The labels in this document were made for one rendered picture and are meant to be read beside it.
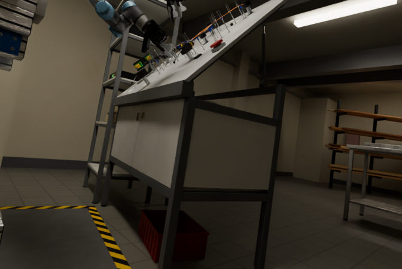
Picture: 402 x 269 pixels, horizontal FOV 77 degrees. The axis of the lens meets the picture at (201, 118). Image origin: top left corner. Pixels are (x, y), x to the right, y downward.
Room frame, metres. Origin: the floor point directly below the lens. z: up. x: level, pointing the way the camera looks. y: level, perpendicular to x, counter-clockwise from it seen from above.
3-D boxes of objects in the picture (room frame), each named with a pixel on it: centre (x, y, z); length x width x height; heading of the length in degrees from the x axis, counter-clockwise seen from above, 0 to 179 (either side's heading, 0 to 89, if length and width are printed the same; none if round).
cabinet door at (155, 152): (1.33, 0.22, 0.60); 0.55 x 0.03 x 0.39; 32
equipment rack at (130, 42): (2.45, 0.70, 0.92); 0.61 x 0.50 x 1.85; 32
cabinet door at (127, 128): (1.80, 0.51, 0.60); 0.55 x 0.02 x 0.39; 32
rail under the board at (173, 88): (1.55, 0.39, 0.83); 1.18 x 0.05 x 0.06; 32
